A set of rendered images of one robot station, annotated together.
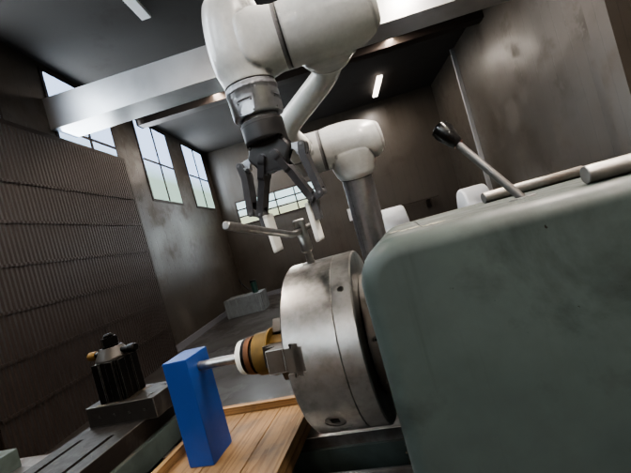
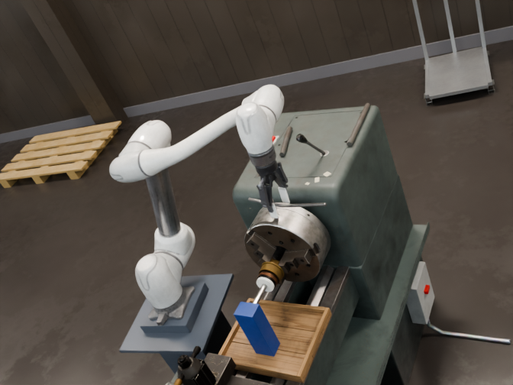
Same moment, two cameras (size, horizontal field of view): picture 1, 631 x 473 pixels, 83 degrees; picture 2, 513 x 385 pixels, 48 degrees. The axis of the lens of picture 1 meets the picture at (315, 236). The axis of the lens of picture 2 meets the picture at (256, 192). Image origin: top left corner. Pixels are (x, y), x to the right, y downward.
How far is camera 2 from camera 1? 201 cm
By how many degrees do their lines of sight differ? 68
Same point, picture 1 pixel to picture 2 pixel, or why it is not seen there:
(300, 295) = (300, 226)
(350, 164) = not seen: hidden behind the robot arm
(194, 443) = (272, 341)
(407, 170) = not seen: outside the picture
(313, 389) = (322, 254)
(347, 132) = (162, 137)
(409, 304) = (345, 201)
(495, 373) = (357, 208)
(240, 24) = (270, 123)
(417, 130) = not seen: outside the picture
